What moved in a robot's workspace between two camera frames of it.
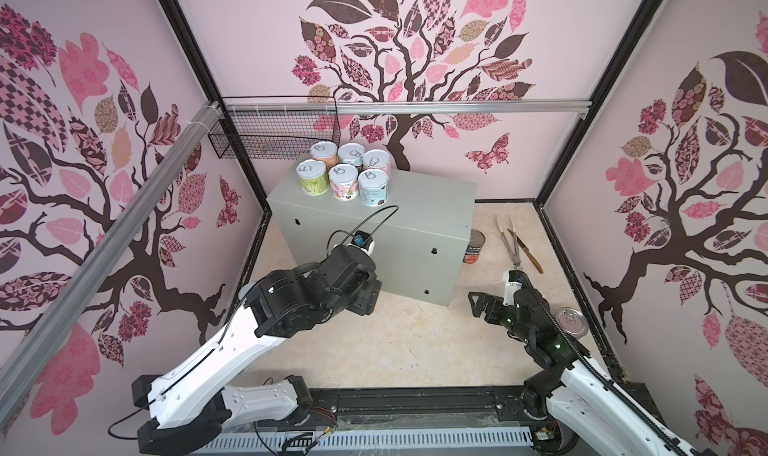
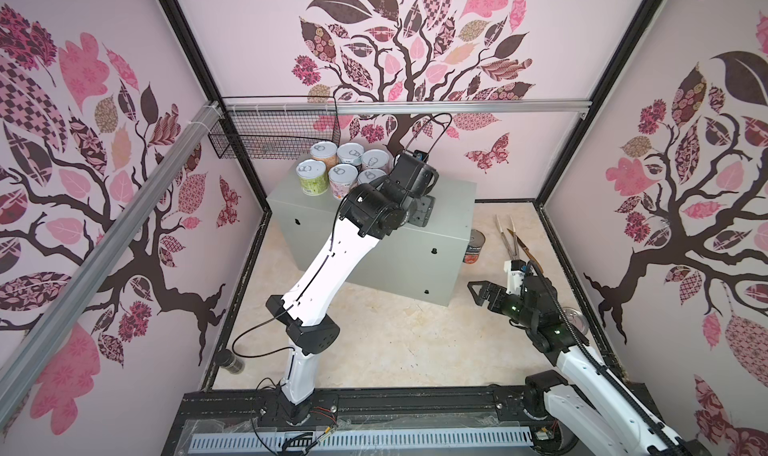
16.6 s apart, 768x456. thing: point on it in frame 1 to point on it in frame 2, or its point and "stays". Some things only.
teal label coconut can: [351, 153] stays
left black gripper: [367, 295] to [421, 205]
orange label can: [325, 151] stays
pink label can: [377, 159] stays
